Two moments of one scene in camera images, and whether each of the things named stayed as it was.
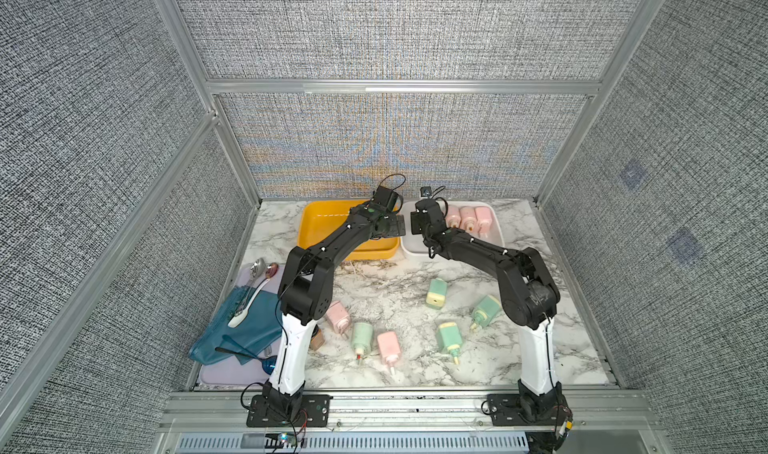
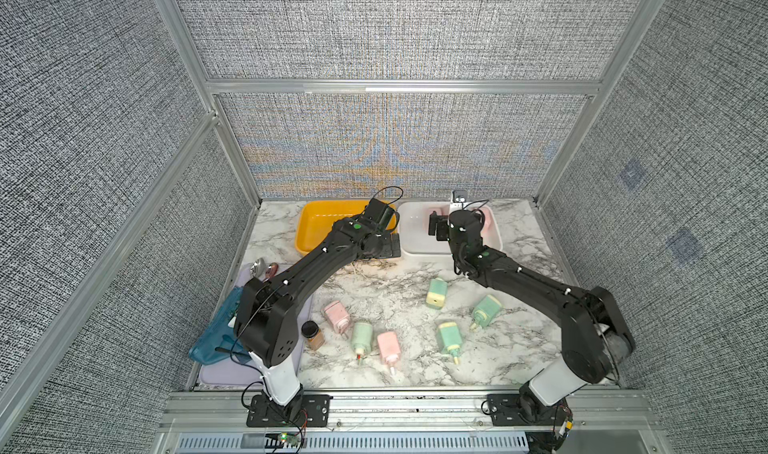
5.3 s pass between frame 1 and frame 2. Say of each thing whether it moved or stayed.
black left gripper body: moved
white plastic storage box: stayed
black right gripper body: moved
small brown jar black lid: stayed
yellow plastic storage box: stayed
